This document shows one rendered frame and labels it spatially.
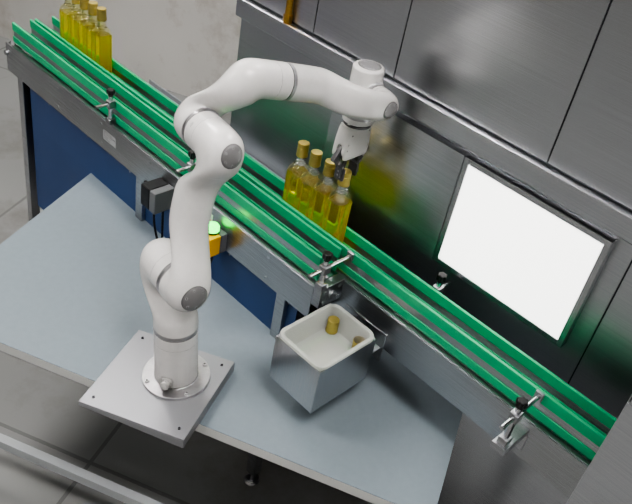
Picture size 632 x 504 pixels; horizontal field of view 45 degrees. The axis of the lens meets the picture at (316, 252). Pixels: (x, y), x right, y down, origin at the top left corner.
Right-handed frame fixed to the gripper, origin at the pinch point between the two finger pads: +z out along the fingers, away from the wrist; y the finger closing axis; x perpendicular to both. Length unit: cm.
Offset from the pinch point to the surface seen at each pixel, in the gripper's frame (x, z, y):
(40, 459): -43, 114, 74
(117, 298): -45, 58, 44
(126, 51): -302, 115, -134
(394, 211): 11.1, 11.6, -12.0
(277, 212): -17.6, 22.7, 5.9
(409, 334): 37.5, 29.7, 6.3
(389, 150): 4.2, -5.2, -12.1
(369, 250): 11.9, 21.7, -3.2
